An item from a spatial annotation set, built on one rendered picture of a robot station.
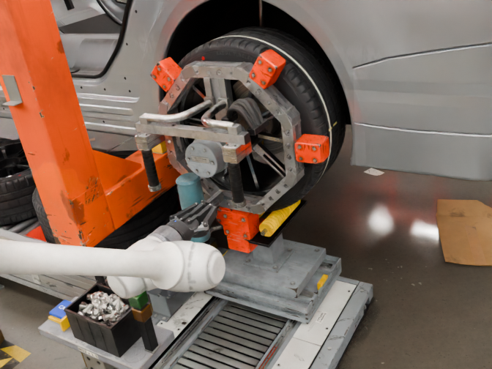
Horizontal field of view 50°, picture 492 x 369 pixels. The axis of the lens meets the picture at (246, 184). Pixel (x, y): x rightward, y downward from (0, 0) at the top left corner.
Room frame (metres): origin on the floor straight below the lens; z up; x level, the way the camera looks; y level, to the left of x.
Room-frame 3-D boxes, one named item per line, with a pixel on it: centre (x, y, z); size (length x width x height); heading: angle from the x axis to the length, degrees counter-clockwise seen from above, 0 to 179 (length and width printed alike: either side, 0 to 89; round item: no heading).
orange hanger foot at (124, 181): (2.01, 0.45, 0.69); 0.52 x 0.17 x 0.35; 146
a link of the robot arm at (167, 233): (1.13, 0.22, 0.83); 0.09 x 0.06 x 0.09; 56
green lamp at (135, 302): (1.17, 0.34, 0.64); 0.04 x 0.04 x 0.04; 56
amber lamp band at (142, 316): (1.17, 0.34, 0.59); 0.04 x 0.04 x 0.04; 56
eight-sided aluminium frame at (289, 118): (1.71, 0.04, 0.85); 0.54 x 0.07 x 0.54; 56
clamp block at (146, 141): (1.63, 0.29, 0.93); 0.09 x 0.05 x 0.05; 146
